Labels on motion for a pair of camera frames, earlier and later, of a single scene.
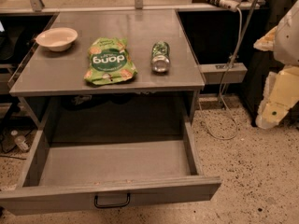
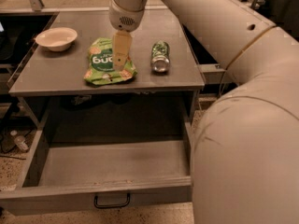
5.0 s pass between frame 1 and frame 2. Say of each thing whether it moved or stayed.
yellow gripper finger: moved
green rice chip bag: stayed
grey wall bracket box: stayed
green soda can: stayed
